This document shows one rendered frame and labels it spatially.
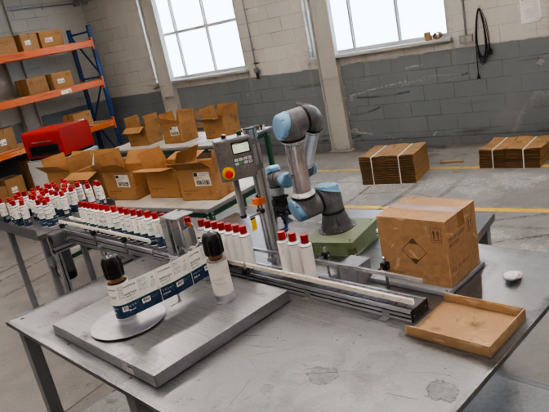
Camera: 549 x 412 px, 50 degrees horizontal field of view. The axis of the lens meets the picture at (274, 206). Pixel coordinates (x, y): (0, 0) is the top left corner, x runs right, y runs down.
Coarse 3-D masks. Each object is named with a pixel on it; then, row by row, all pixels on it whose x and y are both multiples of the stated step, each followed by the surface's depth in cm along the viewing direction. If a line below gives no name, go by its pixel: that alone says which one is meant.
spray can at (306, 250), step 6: (306, 234) 239; (306, 240) 239; (300, 246) 240; (306, 246) 238; (306, 252) 239; (312, 252) 240; (306, 258) 240; (312, 258) 240; (306, 264) 241; (312, 264) 241; (306, 270) 242; (312, 270) 241; (312, 276) 242
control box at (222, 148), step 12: (216, 144) 258; (228, 144) 259; (216, 156) 260; (228, 156) 260; (240, 156) 261; (252, 156) 262; (228, 168) 262; (240, 168) 263; (252, 168) 264; (228, 180) 263
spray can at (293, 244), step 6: (288, 234) 243; (294, 234) 243; (294, 240) 244; (288, 246) 244; (294, 246) 243; (294, 252) 244; (300, 252) 245; (294, 258) 245; (300, 258) 245; (294, 264) 246; (300, 264) 246; (294, 270) 247; (300, 270) 246
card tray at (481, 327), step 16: (448, 304) 214; (464, 304) 211; (480, 304) 206; (496, 304) 201; (432, 320) 205; (448, 320) 203; (464, 320) 201; (480, 320) 199; (496, 320) 197; (512, 320) 189; (416, 336) 197; (432, 336) 192; (448, 336) 188; (464, 336) 192; (480, 336) 190; (496, 336) 189; (480, 352) 181
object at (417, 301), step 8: (256, 272) 264; (264, 272) 262; (288, 280) 249; (296, 280) 248; (336, 280) 240; (320, 288) 237; (328, 288) 235; (336, 288) 234; (368, 288) 228; (360, 296) 223; (368, 296) 222; (408, 296) 216; (392, 304) 212; (400, 304) 211; (408, 304) 210; (416, 304) 209
